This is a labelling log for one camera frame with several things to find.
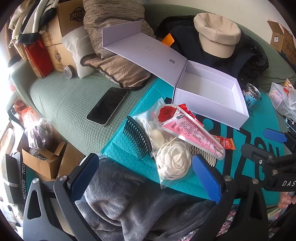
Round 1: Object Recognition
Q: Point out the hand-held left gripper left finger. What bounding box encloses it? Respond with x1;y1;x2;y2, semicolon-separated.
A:
23;153;100;241

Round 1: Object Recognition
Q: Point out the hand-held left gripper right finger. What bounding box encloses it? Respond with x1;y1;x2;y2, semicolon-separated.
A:
192;155;270;241

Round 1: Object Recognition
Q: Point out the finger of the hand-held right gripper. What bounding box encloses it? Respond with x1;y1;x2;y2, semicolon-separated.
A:
264;128;296;149
240;143;281;172

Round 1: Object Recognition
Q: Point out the beige hair comb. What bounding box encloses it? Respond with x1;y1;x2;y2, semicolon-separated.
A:
188;145;218;167

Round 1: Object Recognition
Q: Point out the orange ketchup sachet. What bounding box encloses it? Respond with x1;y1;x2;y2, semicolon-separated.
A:
213;136;235;151

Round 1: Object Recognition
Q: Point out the clear bag with white flower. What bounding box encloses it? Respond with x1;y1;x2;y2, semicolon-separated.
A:
126;97;193;189

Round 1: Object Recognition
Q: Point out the pink rose packet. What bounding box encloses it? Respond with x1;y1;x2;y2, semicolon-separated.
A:
154;104;226;160

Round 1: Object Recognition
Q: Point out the red candy packet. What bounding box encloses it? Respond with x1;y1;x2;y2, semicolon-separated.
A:
178;103;204;127

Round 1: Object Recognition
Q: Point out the black hair comb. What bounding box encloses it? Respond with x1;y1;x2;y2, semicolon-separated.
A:
122;116;153;161

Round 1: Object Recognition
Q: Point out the white gift box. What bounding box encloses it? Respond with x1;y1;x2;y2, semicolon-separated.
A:
102;20;250;130

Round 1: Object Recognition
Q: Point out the person's right hand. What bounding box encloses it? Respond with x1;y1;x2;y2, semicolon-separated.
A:
277;192;296;210

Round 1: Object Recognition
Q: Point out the white plastic bag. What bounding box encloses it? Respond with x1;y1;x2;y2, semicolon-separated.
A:
268;82;296;121

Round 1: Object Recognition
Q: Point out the small open cardboard box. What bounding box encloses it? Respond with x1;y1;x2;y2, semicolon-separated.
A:
21;132;85;180

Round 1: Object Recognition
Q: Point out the clear jar with blue label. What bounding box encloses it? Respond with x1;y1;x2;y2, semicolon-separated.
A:
242;83;262;108

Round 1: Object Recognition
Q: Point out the floral patterned cloth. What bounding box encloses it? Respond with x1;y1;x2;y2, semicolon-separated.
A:
180;204;278;241

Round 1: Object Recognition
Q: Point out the grey fleece blanket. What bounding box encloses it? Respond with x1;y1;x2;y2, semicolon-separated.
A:
75;154;232;241

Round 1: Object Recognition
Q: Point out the orange snack packet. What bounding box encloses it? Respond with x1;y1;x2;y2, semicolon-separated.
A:
283;77;296;90

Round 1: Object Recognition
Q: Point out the teal bubble mailer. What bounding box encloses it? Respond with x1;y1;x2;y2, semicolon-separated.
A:
100;76;281;207

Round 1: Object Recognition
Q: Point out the clear bag of dark items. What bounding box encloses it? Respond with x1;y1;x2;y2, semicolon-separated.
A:
24;118;55;150

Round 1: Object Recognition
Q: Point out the black smartphone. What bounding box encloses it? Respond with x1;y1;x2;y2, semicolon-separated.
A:
86;87;129;126

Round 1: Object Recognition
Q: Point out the green quilted sofa cover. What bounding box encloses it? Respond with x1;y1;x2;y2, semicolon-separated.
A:
10;3;296;160

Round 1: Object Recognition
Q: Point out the flattened cardboard box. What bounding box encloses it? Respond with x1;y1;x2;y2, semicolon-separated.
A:
267;20;296;65

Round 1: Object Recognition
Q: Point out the round metal tin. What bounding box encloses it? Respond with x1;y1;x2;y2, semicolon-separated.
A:
63;65;74;80

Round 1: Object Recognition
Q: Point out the tan satin pillow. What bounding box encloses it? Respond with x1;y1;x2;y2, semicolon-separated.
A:
83;53;158;90

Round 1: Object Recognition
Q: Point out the beige cap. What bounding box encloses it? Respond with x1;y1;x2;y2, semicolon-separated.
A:
193;13;242;58

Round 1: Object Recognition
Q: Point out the printed cardboard box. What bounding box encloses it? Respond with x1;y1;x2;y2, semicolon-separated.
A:
40;0;85;47
46;44;77;73

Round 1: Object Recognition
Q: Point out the red paper bag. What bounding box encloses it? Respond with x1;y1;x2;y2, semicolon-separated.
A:
24;40;55;78

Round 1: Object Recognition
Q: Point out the dark jacket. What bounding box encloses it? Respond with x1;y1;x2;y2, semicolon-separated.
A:
155;16;270;93

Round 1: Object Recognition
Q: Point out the white tissue bag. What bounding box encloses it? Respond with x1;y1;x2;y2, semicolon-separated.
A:
60;25;96;78

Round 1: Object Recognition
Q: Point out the orange tag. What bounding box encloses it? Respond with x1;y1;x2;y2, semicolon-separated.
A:
161;33;174;46

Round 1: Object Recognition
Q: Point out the brown woven cushion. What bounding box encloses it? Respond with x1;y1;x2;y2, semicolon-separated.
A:
82;0;156;58

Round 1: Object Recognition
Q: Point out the pile of clothes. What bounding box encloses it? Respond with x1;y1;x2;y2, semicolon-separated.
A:
8;0;58;48

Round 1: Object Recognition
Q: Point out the black printed strap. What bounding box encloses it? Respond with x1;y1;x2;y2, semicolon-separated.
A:
5;153;31;205

